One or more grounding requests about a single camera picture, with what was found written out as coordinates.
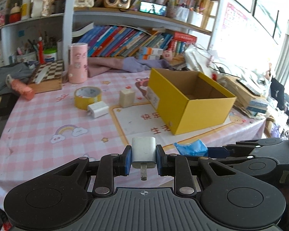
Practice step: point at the orange white box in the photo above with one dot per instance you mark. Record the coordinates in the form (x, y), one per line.
(150, 51)
(148, 57)

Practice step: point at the gold retro radio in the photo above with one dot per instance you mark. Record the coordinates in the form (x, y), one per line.
(117, 4)

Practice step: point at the white charger plug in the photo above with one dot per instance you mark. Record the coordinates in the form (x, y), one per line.
(143, 155)

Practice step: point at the wooden chess board box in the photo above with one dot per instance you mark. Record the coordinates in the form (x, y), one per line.
(47, 77)

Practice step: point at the pink spray bottle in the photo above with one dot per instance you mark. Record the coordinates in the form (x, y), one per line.
(19, 87)

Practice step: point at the blue wrapper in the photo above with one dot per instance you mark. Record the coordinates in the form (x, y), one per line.
(194, 149)

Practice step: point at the yellow tape roll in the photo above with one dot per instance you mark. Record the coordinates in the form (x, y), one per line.
(85, 96)

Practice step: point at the yellow cardboard box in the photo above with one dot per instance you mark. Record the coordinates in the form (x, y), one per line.
(188, 100)

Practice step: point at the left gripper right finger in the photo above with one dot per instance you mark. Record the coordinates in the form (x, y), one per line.
(176, 166)

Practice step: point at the white bookshelf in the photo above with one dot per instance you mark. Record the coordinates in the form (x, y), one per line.
(62, 24)

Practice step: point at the phone on shelf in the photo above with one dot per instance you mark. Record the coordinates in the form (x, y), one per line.
(152, 8)

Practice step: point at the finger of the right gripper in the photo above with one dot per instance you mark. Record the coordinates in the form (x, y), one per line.
(219, 152)

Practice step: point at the pink purple cloth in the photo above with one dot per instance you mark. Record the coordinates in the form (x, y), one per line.
(99, 65)

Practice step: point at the red book stack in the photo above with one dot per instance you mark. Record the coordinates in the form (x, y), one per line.
(180, 41)

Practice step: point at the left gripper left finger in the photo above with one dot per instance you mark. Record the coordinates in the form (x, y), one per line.
(109, 167)

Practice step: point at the pink pig plush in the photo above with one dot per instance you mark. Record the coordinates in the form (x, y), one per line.
(167, 55)

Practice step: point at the pink cylindrical container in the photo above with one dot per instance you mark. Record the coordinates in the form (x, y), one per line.
(77, 69)

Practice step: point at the orange white box upper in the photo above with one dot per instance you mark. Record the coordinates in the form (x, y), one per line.
(150, 51)

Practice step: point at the pink checkered tablecloth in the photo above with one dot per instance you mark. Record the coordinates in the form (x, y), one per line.
(49, 131)

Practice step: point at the orange white box lower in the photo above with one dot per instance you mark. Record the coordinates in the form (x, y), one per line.
(148, 57)

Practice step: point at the white square block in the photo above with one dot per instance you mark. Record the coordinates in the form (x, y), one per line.
(126, 97)

